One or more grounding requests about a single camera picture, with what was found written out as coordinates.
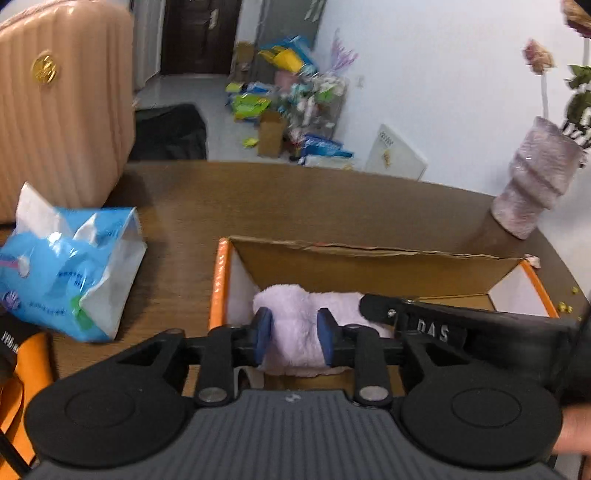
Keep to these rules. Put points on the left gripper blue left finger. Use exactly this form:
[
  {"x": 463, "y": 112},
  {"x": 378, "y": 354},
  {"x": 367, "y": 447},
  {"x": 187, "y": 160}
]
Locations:
[{"x": 260, "y": 334}]

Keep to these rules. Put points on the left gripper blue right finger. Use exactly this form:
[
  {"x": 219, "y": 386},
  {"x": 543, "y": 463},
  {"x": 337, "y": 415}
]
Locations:
[{"x": 328, "y": 332}]

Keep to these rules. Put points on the fluffy lavender plush cloth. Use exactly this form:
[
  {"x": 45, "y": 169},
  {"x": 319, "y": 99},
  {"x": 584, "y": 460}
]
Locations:
[{"x": 295, "y": 349}]

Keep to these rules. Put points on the right hand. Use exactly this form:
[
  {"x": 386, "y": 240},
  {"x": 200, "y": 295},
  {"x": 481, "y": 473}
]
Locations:
[{"x": 575, "y": 436}]

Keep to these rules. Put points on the yellow crumbs on table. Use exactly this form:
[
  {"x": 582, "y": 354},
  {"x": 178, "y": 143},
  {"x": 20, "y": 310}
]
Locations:
[{"x": 563, "y": 307}]

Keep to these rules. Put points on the orange red cardboard box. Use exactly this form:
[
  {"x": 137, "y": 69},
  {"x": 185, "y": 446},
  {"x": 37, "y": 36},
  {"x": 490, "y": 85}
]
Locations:
[{"x": 244, "y": 266}]

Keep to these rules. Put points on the small crumpled paper scrap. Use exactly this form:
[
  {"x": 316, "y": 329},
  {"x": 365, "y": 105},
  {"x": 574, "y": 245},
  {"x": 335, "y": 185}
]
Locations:
[{"x": 533, "y": 260}]

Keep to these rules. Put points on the pinkish ceramic vase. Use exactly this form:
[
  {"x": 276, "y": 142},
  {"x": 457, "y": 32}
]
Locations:
[{"x": 541, "y": 171}]

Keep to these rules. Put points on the brown cardboard box on floor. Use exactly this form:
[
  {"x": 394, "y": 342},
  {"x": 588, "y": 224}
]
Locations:
[{"x": 271, "y": 128}]

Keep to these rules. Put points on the blue tissue pack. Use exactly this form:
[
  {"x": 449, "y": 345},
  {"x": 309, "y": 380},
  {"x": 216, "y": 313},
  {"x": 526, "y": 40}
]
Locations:
[{"x": 70, "y": 270}]

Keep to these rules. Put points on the black bag on floor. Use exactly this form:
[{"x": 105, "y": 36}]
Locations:
[{"x": 169, "y": 133}]

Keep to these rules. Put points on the dark entrance door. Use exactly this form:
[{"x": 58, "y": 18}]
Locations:
[{"x": 199, "y": 36}]

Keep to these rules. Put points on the grey refrigerator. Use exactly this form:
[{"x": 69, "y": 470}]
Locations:
[{"x": 288, "y": 23}]

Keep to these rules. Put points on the pink ribbed suitcase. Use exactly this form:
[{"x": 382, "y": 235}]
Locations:
[{"x": 67, "y": 119}]

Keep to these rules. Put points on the dried pink flower bouquet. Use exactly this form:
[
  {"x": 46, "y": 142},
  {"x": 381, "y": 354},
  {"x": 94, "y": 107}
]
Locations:
[{"x": 576, "y": 123}]

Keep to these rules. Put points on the white board leaning on wall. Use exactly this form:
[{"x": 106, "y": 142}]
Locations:
[{"x": 392, "y": 156}]

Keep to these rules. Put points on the cluttered wire rack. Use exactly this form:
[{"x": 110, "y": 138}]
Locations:
[{"x": 309, "y": 98}]

